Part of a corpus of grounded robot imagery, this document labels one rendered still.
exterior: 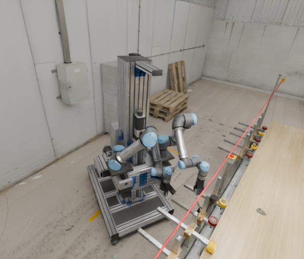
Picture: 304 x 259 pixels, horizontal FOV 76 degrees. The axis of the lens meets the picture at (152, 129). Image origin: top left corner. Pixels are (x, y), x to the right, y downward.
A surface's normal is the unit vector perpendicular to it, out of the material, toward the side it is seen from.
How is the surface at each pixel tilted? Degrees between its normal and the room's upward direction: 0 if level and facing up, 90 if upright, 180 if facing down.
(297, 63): 90
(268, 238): 0
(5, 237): 0
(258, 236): 0
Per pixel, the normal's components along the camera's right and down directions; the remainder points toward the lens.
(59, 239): 0.07, -0.86
